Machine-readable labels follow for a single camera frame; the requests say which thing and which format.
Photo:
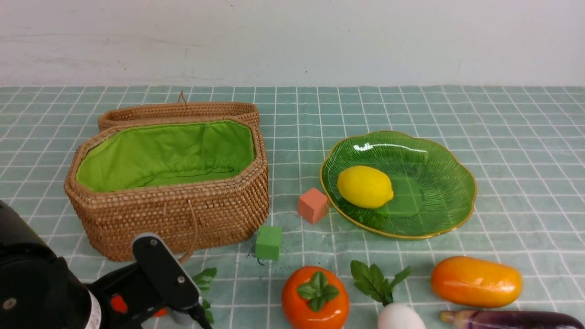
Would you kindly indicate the orange persimmon with green calyx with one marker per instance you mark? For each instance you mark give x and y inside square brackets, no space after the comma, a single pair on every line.
[315,298]

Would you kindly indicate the woven wicker basket lid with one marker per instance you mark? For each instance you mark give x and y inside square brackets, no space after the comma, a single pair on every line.
[246,112]

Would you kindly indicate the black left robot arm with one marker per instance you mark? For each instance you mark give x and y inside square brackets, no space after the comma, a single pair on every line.
[39,291]

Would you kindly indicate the red carrot with green leaves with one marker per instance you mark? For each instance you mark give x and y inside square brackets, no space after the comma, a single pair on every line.
[203,280]

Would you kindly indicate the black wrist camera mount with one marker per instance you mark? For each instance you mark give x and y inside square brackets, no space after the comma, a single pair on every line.
[178,292]

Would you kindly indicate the green foam cube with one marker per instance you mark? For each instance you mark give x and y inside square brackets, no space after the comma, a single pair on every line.
[268,242]

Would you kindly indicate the white radish with green leaves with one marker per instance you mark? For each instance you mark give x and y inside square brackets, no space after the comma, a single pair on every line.
[371,282]

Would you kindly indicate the orange yellow mango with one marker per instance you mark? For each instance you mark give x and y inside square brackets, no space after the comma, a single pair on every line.
[476,283]

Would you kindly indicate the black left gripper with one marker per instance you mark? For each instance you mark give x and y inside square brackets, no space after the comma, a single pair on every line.
[127,297]

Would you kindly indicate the orange foam cube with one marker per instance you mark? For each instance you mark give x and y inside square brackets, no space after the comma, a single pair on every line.
[313,205]

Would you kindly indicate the green glass leaf plate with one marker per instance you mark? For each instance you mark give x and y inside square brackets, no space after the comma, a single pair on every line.
[433,192]

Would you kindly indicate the yellow lemon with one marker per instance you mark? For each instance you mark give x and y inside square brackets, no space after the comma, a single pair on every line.
[365,187]

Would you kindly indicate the green checkered tablecloth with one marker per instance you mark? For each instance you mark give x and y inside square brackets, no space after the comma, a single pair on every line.
[524,145]

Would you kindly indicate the purple eggplant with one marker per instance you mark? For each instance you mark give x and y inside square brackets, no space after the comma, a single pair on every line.
[476,319]

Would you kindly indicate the woven wicker basket green lining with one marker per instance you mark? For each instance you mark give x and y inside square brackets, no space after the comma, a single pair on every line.
[197,183]

